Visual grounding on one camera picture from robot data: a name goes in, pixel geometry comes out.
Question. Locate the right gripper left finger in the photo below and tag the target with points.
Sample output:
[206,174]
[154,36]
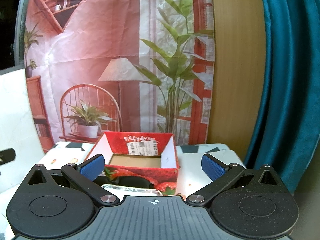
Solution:
[81,178]

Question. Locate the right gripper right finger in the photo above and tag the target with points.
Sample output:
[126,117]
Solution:
[223,176]

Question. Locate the black eye mask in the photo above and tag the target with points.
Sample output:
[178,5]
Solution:
[130,181]

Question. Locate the red strawberry cardboard box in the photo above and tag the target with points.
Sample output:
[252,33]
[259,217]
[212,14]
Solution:
[151,156]

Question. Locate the clear bag with green cable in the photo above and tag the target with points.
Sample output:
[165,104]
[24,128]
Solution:
[121,191]

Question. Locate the printed living room backdrop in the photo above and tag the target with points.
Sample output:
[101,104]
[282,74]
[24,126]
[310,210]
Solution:
[119,65]

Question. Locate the cartoon printed table mat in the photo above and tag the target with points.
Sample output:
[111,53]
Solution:
[190,177]

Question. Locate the teal curtain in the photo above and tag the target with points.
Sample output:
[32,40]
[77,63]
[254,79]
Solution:
[286,132]

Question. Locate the wooden panel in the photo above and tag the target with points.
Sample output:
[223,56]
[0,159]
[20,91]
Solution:
[240,50]

